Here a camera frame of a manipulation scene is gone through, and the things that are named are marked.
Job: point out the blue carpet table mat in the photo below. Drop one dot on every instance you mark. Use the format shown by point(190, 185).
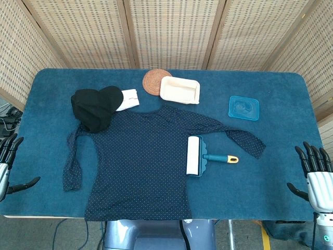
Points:
point(273, 182)

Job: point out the cream rectangular tray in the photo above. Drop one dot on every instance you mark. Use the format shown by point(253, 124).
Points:
point(179, 89)

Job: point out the blue plastic container lid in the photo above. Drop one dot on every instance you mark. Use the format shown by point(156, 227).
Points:
point(244, 108)

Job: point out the black cloth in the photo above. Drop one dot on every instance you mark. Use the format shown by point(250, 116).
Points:
point(96, 109)

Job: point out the blue-grey robot torso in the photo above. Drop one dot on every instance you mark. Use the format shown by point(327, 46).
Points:
point(125, 234)

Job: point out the round woven brown coaster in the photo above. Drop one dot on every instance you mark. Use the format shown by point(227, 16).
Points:
point(151, 82)

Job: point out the dark blue cloth heap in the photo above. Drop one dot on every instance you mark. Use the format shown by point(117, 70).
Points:
point(286, 231)

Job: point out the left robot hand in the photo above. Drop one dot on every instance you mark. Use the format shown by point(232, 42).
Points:
point(4, 179)

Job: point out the white folded cloth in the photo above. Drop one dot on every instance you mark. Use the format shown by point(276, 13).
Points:
point(130, 100)

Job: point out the woven bamboo folding screen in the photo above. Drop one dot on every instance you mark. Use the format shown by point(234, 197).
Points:
point(171, 34)

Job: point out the navy polka dot shirt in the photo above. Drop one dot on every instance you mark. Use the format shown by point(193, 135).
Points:
point(140, 161)

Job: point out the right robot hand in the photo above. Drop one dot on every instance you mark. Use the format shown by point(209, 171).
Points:
point(321, 190)

